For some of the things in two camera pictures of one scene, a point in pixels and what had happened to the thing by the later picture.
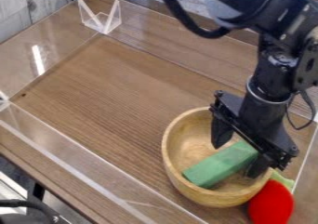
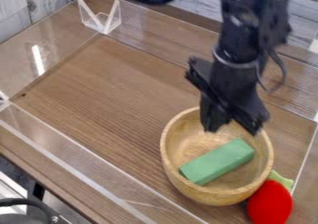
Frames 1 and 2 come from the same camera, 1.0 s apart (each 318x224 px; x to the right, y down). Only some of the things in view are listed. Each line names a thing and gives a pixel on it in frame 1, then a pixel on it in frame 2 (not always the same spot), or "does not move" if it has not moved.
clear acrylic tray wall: (79, 176) does not move
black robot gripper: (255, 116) to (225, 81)
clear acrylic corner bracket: (102, 22) does not move
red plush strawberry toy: (271, 204) does not move
